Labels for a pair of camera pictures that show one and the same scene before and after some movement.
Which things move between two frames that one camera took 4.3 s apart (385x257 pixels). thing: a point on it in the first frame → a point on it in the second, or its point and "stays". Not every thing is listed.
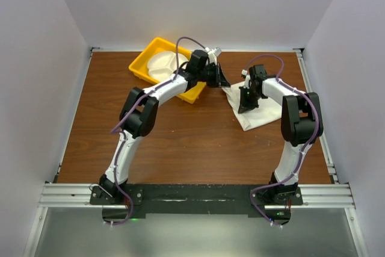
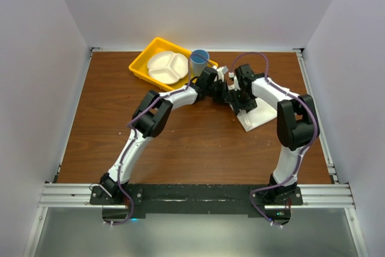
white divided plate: [162, 65] stays
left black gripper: [219, 79] → [224, 97]
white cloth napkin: [267, 111] stays
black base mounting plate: [127, 204] stays
